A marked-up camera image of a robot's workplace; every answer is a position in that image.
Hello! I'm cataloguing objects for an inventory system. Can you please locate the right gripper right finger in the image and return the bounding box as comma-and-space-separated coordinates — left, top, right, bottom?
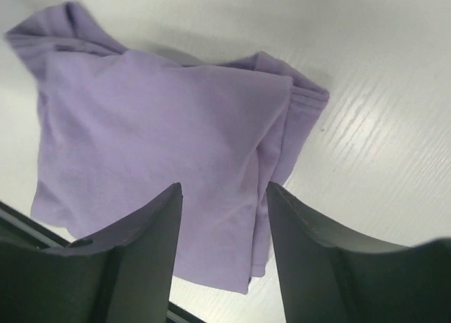
266, 183, 450, 322

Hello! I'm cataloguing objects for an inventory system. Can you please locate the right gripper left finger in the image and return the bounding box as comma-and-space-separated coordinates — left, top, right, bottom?
1, 183, 183, 322

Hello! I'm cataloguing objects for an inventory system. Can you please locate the purple t shirt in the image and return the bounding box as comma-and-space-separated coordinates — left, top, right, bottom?
5, 2, 329, 294

